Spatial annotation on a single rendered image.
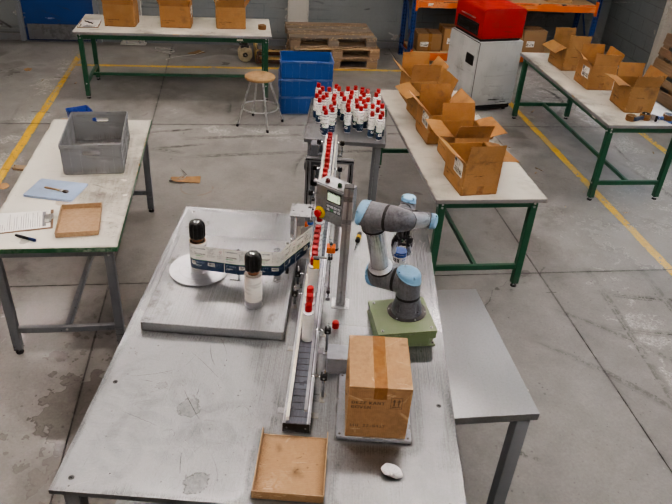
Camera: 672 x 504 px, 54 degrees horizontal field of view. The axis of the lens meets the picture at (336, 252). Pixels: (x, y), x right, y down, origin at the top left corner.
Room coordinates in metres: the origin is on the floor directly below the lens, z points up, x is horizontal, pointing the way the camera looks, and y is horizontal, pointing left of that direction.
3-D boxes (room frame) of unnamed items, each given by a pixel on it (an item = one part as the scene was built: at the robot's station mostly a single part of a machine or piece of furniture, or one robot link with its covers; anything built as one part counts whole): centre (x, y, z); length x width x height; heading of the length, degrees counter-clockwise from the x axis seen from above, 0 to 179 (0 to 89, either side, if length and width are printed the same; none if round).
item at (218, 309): (2.79, 0.55, 0.86); 0.80 x 0.67 x 0.05; 0
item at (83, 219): (3.37, 1.53, 0.82); 0.34 x 0.24 x 0.03; 15
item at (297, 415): (2.67, 0.10, 0.86); 1.65 x 0.08 x 0.04; 0
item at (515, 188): (5.15, -0.87, 0.39); 2.20 x 0.80 x 0.78; 10
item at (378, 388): (1.97, -0.20, 0.99); 0.30 x 0.24 x 0.27; 1
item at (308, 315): (2.35, 0.10, 0.98); 0.05 x 0.05 x 0.20
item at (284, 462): (1.67, 0.11, 0.85); 0.30 x 0.26 x 0.04; 0
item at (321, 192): (2.77, 0.02, 1.38); 0.17 x 0.10 x 0.19; 55
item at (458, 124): (4.70, -0.90, 0.96); 0.53 x 0.45 x 0.37; 101
